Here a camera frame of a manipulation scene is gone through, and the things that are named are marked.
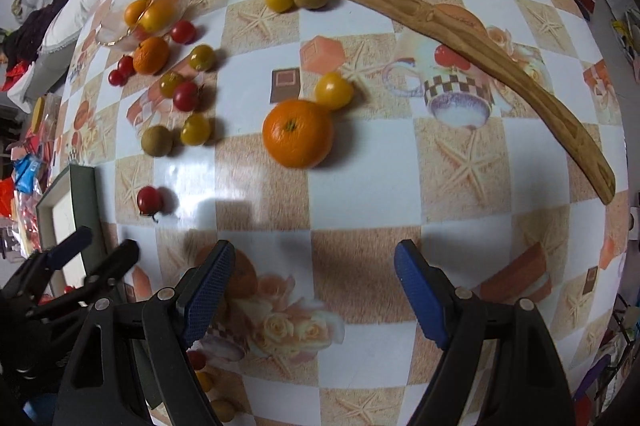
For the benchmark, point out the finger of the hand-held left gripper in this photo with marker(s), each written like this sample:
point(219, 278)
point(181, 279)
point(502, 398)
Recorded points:
point(65, 252)
point(115, 261)

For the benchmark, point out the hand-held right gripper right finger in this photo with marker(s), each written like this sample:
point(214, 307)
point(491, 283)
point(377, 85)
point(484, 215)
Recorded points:
point(420, 296)

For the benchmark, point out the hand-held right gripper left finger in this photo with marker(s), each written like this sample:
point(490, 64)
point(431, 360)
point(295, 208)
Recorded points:
point(210, 291)

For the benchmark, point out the green-rimmed white tray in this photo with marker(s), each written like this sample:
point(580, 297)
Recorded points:
point(65, 226)

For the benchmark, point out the red cherry tomato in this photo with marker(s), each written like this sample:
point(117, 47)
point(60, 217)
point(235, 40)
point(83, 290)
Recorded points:
point(149, 199)
point(183, 31)
point(186, 95)
point(126, 65)
point(116, 78)
point(196, 358)

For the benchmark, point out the pale yellow tomato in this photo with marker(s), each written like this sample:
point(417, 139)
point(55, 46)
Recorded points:
point(157, 140)

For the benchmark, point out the large yellow tomato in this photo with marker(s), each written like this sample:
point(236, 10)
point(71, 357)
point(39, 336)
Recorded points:
point(334, 90)

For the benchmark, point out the pile of snack packets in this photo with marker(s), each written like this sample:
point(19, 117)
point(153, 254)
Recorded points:
point(25, 171)

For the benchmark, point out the large orange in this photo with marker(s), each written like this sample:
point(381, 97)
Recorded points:
point(298, 134)

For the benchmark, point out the red cloth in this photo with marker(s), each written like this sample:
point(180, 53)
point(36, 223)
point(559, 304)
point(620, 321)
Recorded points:
point(17, 74)

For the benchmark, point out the olive cherry tomato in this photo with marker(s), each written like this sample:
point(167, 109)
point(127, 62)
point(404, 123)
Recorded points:
point(171, 83)

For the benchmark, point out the small orange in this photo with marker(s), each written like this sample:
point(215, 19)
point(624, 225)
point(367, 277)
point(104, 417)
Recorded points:
point(151, 55)

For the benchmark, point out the yellow-green cherry tomato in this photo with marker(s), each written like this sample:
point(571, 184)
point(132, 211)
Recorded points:
point(202, 57)

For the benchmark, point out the dark clothes heap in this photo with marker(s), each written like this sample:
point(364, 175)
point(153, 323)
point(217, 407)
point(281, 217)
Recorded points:
point(40, 24)

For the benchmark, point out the small orange citrus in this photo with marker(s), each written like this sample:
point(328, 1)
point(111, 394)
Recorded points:
point(136, 12)

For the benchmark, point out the yellow-orange citrus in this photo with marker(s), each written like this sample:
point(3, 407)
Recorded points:
point(161, 15)

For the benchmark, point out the colourful clutter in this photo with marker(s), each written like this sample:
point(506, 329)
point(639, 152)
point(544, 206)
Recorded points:
point(625, 31)

